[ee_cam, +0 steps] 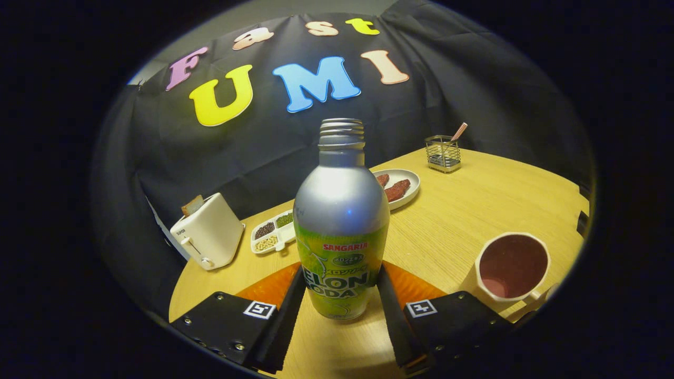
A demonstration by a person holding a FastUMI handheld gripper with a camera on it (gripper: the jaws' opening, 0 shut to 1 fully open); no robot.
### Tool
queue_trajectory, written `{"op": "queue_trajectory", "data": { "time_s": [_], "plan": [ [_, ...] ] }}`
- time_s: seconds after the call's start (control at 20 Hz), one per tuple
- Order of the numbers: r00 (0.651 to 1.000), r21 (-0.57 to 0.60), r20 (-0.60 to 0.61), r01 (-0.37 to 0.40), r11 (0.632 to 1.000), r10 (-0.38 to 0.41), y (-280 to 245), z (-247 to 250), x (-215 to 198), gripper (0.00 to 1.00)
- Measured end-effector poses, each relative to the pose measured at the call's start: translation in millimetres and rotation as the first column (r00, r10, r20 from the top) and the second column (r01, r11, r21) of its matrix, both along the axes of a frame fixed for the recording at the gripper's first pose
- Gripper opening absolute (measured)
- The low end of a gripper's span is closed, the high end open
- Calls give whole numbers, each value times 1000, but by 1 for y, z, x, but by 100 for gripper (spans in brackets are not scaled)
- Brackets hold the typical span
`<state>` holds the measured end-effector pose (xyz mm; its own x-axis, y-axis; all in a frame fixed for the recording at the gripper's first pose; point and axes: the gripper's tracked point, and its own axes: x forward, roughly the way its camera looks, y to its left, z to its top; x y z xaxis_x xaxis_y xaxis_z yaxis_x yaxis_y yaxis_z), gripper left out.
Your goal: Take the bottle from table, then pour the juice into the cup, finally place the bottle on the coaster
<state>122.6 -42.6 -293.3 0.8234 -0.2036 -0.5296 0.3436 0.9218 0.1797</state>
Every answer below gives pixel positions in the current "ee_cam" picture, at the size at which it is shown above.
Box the wire mesh holder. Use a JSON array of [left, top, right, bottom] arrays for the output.
[[425, 135, 462, 174]]

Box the white toaster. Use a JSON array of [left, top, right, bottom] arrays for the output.
[[170, 192, 246, 271]]

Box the wooden table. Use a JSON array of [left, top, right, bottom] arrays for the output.
[[168, 147, 590, 379]]

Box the white oval plate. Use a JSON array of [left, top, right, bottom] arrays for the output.
[[372, 168, 421, 211]]

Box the beige cup with handle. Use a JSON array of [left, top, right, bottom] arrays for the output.
[[458, 232, 560, 319]]

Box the toast slice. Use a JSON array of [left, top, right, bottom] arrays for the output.
[[181, 195, 205, 217]]

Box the silver green juice bottle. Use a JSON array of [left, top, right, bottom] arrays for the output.
[[293, 118, 391, 322]]

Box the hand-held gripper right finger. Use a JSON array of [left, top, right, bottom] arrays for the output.
[[375, 262, 514, 375]]

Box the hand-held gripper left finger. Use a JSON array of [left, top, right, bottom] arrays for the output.
[[171, 262, 307, 375]]

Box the white divided dish with beans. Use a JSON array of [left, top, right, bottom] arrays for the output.
[[250, 210, 296, 256]]

